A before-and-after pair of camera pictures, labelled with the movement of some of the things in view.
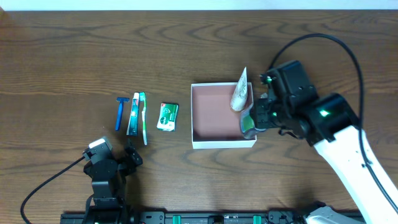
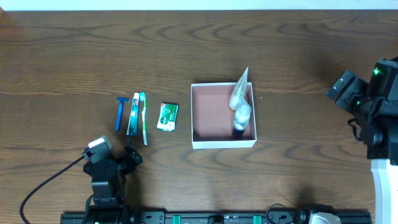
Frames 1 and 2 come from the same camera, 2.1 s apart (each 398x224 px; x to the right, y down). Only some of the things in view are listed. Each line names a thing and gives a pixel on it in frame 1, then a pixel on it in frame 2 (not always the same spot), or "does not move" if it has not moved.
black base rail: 189,218 does not move
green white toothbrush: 142,98 does not move
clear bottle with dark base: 247,125 to 241,121
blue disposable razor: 121,100 does not move
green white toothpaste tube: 132,127 does not move
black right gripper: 259,113 to 343,91
